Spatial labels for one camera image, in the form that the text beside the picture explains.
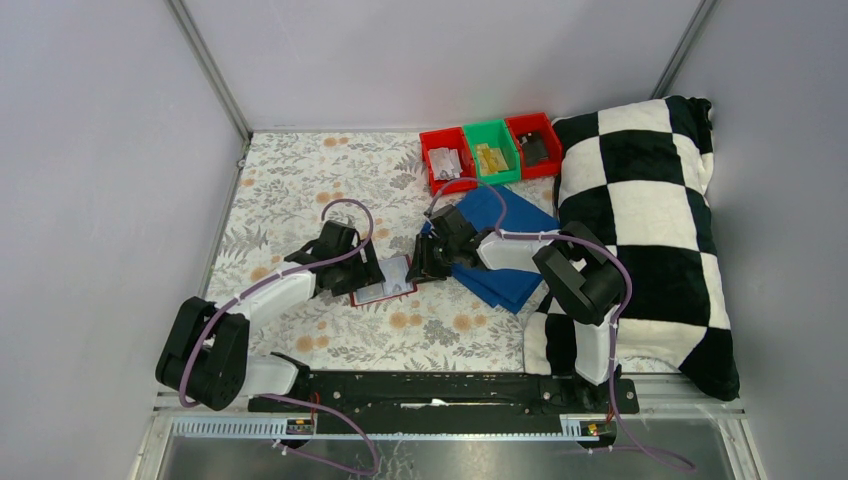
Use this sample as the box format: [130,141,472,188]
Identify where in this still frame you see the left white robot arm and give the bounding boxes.
[154,220,384,411]

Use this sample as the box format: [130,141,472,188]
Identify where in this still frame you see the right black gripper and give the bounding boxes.
[404,233,458,285]

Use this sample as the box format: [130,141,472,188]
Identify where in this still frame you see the right red plastic bin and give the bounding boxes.
[505,112,563,180]

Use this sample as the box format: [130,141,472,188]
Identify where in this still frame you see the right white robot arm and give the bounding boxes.
[406,205,632,412]

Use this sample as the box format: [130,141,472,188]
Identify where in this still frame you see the black cards in bin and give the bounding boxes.
[518,131,549,168]

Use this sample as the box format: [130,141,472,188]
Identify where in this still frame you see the blue folded cloth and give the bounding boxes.
[451,185,558,314]

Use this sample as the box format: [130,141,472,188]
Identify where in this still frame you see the left red plastic bin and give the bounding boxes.
[419,127,477,194]

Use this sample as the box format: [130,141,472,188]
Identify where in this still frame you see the gold cards in bin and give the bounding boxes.
[475,143,509,176]

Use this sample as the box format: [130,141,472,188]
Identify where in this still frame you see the red leather card holder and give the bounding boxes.
[351,255,417,307]

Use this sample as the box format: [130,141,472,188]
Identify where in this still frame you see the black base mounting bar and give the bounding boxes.
[248,370,610,436]

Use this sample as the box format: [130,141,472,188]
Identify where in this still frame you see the green plastic bin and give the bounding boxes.
[462,120,521,185]

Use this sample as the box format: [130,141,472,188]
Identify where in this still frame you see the silver cards in bin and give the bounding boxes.
[428,147,462,181]

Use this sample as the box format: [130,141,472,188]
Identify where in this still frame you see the red plastic bin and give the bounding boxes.
[505,112,563,180]
[419,127,477,194]

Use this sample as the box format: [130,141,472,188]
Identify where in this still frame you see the floral patterned table mat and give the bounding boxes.
[206,132,545,372]

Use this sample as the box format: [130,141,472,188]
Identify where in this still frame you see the black white checkered pillow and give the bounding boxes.
[552,95,740,401]

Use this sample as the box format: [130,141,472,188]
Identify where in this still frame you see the white gold VIP card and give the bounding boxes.
[381,257,412,296]

